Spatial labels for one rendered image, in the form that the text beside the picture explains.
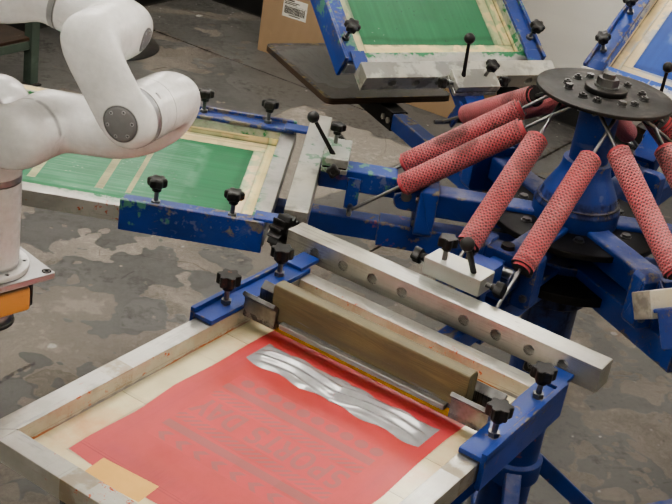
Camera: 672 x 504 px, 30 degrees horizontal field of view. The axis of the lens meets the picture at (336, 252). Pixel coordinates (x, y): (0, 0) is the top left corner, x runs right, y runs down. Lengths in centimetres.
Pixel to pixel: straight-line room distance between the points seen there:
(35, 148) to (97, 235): 289
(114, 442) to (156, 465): 8
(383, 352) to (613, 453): 189
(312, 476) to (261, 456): 9
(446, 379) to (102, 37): 82
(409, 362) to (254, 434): 30
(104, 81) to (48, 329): 245
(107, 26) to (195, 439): 68
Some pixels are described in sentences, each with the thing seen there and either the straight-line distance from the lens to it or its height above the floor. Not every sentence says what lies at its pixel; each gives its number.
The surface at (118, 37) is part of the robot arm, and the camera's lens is 170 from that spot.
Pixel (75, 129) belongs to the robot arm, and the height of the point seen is 143.
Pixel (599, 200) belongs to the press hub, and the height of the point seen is 109.
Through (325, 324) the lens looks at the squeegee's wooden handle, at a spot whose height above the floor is 103.
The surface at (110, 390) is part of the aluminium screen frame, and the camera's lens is 207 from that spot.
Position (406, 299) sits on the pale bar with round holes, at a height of 101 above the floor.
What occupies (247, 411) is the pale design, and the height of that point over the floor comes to 96.
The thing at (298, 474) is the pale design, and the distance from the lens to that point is 195.
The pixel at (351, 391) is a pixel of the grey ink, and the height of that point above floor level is 96.
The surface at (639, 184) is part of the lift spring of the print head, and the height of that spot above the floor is 121.
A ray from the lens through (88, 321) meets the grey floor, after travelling 413.
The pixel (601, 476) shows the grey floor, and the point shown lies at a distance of 383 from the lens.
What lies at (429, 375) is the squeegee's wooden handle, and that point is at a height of 103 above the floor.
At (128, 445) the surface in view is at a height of 96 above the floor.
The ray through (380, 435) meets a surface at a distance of 207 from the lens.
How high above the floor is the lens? 212
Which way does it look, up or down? 27 degrees down
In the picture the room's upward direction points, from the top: 9 degrees clockwise
